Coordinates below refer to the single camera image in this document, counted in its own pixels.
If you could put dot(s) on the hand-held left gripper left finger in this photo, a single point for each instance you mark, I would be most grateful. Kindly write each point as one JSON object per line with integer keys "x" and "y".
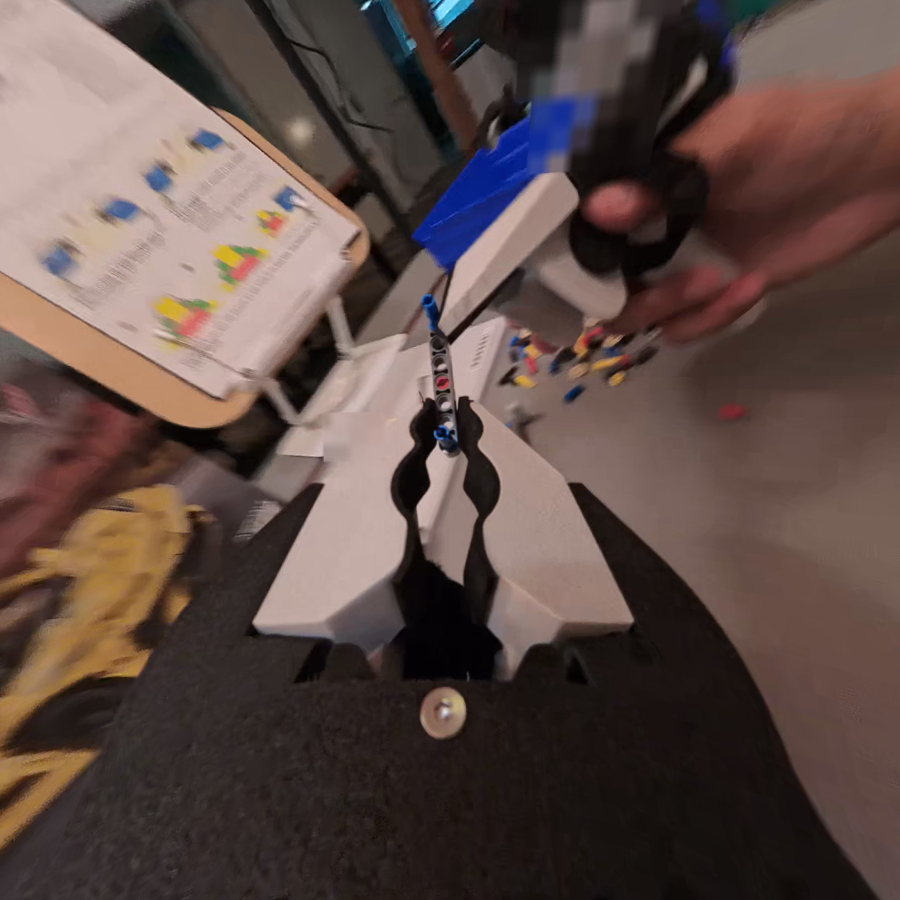
{"x": 337, "y": 548}

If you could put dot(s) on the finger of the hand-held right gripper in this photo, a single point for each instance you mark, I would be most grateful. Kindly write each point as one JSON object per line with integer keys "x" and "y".
{"x": 541, "y": 316}
{"x": 513, "y": 239}

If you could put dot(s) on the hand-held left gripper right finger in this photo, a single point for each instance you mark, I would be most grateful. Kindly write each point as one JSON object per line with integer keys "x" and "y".
{"x": 548, "y": 555}

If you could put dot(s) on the dark grey lego beam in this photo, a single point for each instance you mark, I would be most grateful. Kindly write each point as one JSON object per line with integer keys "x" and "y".
{"x": 441, "y": 365}

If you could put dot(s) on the pile of mixed lego pins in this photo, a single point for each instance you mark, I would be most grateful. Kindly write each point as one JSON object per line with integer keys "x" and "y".
{"x": 583, "y": 355}

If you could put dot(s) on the red lego connector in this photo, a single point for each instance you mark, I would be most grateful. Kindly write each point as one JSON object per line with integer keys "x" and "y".
{"x": 731, "y": 411}

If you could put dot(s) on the lego set box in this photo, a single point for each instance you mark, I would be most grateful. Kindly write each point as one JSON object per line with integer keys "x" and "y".
{"x": 105, "y": 562}

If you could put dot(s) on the person's right hand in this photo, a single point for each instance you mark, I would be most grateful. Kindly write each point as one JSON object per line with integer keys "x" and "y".
{"x": 787, "y": 183}

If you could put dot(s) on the blue plastic bin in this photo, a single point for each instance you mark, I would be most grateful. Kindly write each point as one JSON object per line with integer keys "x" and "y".
{"x": 485, "y": 190}

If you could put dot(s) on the open instruction booklet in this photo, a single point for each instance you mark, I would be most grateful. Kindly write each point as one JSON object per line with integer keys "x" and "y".
{"x": 485, "y": 351}

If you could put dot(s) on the printed instruction sheet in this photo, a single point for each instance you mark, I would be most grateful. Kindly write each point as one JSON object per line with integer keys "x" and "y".
{"x": 140, "y": 211}

